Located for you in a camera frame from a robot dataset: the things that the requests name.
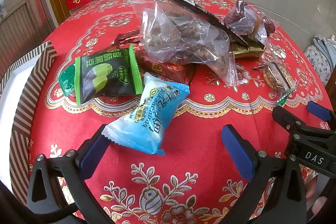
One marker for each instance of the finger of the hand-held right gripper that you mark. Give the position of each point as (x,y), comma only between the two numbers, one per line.
(287,119)
(319,111)

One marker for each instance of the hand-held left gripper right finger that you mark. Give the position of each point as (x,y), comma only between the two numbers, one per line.
(236,150)

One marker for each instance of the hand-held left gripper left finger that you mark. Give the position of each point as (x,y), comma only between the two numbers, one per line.
(92,150)

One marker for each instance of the light blue snack packet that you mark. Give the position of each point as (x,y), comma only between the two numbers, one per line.
(147,121)

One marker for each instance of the small green snack packet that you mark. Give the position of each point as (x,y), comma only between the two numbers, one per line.
(67,79)

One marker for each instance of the green and black snack packet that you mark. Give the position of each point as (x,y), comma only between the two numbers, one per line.
(105,74)

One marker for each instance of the striped cardboard box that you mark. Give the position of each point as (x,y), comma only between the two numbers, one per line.
(39,74)

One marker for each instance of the brown snack packet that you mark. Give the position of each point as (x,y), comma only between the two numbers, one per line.
(170,71)

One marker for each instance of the red date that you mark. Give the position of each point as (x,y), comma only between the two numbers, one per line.
(269,26)
(236,22)

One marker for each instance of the clear zip bag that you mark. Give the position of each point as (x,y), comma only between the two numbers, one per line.
(168,35)

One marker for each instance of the person's right hand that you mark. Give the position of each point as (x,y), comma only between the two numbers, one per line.
(319,204)

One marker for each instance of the clear wrapped sesame bar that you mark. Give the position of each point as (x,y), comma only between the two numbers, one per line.
(275,77)

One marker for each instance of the floral seat cushion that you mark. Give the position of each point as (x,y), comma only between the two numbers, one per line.
(317,64)

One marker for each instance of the red floral tablecloth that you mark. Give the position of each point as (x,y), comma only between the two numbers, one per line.
(199,119)

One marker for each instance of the grey folded cloth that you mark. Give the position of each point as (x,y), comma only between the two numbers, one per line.
(325,45)

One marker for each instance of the gold foil packet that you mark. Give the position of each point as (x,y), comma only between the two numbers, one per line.
(249,50)

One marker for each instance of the small red candy packet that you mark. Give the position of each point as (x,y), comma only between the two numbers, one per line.
(128,37)
(123,44)

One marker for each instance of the metal door with window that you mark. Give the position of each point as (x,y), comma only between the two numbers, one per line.
(18,24)

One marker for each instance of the long dark brown packet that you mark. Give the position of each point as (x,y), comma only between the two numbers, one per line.
(183,2)

